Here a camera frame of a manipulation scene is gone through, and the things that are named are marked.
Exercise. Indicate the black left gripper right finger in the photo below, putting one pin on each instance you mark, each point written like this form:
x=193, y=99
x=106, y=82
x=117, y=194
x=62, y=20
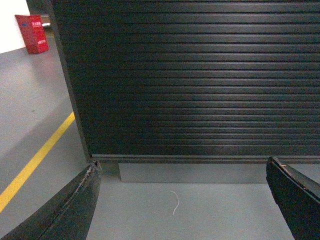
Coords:
x=298, y=198

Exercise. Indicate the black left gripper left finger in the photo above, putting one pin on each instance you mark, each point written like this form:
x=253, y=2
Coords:
x=68, y=214

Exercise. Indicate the black slatted checkout counter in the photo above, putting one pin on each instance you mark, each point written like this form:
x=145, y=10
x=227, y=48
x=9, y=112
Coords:
x=192, y=90

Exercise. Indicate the red fire extinguisher box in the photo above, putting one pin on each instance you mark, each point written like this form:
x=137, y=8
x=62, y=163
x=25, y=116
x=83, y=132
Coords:
x=33, y=33

